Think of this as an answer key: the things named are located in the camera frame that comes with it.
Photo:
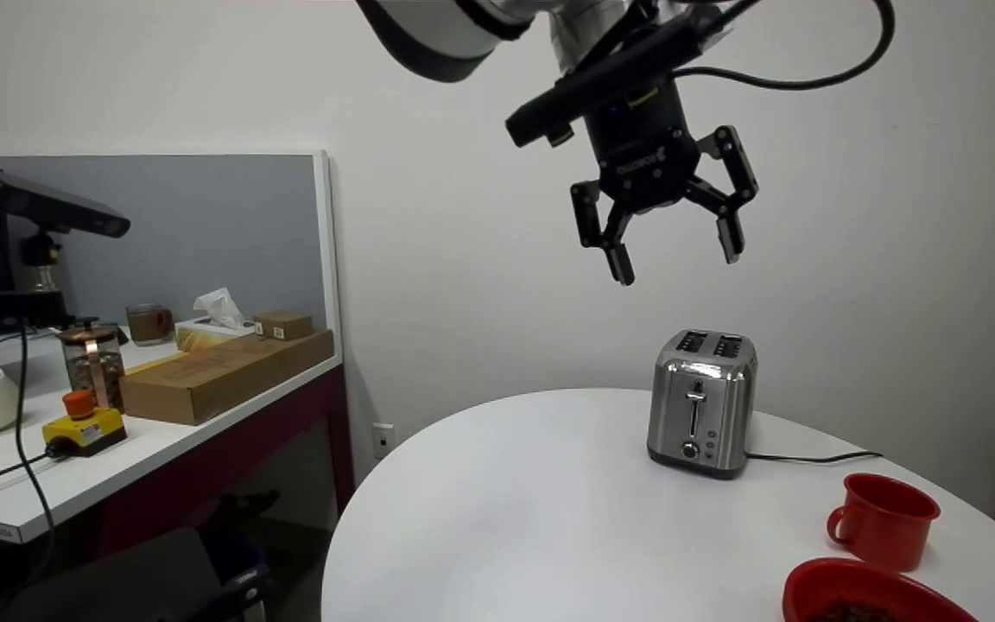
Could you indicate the yellow emergency stop button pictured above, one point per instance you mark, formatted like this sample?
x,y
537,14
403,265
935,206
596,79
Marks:
x,y
83,427

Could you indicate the red mug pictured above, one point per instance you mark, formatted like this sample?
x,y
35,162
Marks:
x,y
884,522

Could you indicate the red bowl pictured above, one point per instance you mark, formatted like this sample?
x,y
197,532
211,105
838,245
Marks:
x,y
860,594

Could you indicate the wall socket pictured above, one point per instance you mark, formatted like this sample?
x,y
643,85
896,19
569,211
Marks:
x,y
383,439

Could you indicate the tissue box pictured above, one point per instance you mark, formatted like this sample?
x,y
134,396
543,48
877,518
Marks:
x,y
212,324

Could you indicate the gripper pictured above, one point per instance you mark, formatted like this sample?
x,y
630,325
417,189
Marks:
x,y
643,147

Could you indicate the long cardboard box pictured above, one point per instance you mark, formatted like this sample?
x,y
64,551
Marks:
x,y
221,376

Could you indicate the camera on mount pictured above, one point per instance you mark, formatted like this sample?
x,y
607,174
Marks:
x,y
22,216

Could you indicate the silver toaster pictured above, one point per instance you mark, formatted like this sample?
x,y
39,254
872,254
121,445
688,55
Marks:
x,y
701,403

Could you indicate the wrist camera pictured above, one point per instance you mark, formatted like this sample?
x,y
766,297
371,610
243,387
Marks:
x,y
601,76

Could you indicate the white desk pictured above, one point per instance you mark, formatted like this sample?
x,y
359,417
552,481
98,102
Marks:
x,y
143,449

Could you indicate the glass french press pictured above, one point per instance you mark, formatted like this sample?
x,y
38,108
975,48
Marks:
x,y
93,363

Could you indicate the toaster knob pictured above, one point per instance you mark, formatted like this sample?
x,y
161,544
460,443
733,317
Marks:
x,y
688,449

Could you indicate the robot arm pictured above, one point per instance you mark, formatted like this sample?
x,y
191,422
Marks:
x,y
454,26

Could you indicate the grey partition panel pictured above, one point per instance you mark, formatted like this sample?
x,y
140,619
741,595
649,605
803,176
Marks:
x,y
204,233

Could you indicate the brown glass mug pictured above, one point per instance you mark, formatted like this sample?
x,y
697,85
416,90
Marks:
x,y
149,324

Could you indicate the small cardboard box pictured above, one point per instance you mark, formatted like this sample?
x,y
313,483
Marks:
x,y
283,325

